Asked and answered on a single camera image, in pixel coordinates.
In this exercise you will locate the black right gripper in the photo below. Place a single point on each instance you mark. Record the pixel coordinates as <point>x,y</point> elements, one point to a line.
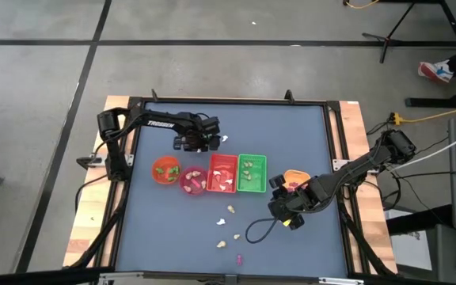
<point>291,202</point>

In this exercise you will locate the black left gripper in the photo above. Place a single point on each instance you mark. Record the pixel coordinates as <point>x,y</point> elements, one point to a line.
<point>190,139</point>

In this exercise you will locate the pink skeleton figure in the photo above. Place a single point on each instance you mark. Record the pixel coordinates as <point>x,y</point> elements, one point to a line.
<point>239,259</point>
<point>293,184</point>
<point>194,182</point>

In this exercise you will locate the green skeleton figure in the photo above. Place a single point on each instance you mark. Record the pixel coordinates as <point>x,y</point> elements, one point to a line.
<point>171,179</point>
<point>175,170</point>
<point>159,170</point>

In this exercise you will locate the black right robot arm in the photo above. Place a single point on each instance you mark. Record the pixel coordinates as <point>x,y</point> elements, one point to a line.
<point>354,168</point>

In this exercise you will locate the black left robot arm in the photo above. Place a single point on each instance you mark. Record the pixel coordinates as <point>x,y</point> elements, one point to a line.
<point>149,118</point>

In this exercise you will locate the red slotted plastic basket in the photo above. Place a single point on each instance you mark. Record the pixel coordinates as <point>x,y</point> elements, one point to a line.
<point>222,160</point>

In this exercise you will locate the yellow plastic bin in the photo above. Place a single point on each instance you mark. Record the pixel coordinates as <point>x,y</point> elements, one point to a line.
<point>297,174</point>

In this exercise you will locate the orange plastic bin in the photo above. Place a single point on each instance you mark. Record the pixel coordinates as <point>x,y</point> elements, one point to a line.
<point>166,161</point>

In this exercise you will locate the green slotted plastic basket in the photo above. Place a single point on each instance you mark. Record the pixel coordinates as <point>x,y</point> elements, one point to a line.
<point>257,184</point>

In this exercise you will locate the pink plastic bin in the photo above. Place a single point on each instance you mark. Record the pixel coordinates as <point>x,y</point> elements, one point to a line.
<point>193,191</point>

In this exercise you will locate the wooden side board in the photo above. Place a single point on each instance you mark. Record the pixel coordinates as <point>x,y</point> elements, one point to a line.
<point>374,221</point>
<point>93,221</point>

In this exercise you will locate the silver metal bar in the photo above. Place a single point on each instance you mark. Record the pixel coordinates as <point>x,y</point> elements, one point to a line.
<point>331,281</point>

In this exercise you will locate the light grey box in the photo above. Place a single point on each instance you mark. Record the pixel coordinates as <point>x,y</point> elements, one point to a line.
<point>410,249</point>

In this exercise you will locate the black stand base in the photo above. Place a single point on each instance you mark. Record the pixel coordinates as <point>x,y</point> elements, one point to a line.
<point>430,102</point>

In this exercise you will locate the person's shoe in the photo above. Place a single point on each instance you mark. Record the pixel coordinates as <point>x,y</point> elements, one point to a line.
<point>435,71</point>

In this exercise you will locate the black tripod stand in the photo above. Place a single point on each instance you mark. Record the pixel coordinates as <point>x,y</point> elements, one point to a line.
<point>400,21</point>

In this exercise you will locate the wrist camera with yellow tag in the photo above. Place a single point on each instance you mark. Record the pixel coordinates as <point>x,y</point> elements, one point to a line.
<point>293,222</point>

